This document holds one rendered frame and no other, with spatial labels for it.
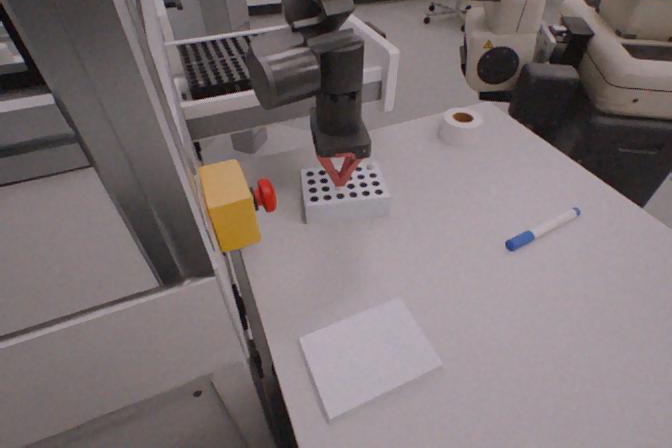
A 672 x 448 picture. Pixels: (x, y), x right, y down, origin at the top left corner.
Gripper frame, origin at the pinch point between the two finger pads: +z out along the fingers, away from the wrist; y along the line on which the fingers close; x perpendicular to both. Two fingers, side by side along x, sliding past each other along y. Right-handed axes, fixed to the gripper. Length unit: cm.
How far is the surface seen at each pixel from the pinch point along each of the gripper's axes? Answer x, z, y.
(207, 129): -18.3, -4.1, -10.2
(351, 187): 2.0, 2.4, -0.7
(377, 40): 9.9, -11.8, -20.0
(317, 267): -4.9, 5.6, 10.9
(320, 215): -3.4, 3.8, 3.0
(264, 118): -9.8, -4.0, -12.2
